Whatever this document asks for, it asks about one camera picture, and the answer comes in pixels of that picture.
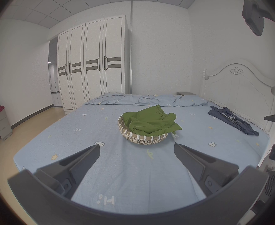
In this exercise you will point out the bed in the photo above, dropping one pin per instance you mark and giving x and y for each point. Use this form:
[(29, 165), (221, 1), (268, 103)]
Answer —
[(132, 167)]

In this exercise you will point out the green shorts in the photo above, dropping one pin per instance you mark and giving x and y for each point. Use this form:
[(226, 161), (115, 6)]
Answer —
[(151, 123)]

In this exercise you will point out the dark blue garment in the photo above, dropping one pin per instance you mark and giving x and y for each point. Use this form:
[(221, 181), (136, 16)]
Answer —
[(233, 122)]

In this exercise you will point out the red object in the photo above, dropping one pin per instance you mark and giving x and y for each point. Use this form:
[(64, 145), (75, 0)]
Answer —
[(1, 108)]

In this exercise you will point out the grey chest of drawers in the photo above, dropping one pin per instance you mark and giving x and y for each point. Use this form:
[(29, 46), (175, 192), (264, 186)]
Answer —
[(2, 123)]

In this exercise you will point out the round woven basket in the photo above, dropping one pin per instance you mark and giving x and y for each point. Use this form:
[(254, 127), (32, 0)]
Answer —
[(142, 139)]

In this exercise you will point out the pale blue quilt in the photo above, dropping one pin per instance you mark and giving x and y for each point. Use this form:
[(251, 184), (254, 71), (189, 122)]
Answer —
[(142, 100)]

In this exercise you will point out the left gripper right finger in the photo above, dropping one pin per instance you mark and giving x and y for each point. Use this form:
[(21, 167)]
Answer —
[(193, 165)]

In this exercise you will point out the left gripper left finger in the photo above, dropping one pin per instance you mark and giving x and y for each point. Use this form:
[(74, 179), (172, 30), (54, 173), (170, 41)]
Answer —
[(81, 166)]

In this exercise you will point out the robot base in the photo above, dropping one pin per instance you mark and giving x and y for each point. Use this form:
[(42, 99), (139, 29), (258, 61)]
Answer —
[(272, 184)]

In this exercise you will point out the white wardrobe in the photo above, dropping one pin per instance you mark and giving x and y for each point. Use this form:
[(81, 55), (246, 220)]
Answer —
[(92, 64)]

